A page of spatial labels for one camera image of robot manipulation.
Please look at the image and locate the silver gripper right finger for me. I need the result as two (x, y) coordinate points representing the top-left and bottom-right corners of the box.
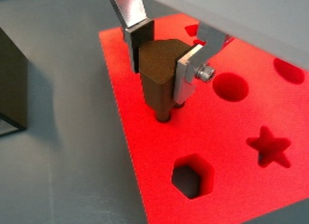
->
(174, 23), (229, 105)

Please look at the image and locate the red foam shape board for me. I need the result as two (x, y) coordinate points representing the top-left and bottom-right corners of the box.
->
(98, 13), (309, 224)

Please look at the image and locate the dark grey curved foam block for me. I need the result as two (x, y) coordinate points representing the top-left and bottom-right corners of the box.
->
(0, 28), (29, 136)

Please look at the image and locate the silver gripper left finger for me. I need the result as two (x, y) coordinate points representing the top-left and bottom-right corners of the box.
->
(109, 0), (156, 73)

